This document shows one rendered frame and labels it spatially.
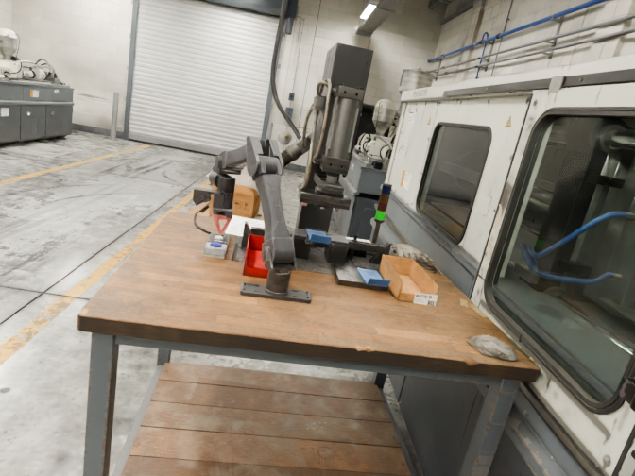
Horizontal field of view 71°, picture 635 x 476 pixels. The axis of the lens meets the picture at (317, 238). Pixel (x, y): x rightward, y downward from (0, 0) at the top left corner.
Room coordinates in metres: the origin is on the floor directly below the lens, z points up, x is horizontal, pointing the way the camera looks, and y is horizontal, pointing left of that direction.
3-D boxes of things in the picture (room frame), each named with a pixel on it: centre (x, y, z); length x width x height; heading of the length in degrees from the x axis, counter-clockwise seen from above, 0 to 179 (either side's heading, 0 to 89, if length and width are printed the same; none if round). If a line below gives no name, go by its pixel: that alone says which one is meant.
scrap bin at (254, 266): (1.41, 0.16, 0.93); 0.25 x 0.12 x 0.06; 9
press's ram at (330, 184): (1.67, 0.02, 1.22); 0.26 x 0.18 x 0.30; 9
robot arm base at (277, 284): (1.18, 0.09, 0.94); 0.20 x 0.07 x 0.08; 99
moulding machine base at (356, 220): (7.41, -0.50, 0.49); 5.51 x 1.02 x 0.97; 6
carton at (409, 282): (1.45, -0.33, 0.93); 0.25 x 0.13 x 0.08; 9
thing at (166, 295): (1.44, 0.01, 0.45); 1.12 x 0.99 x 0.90; 99
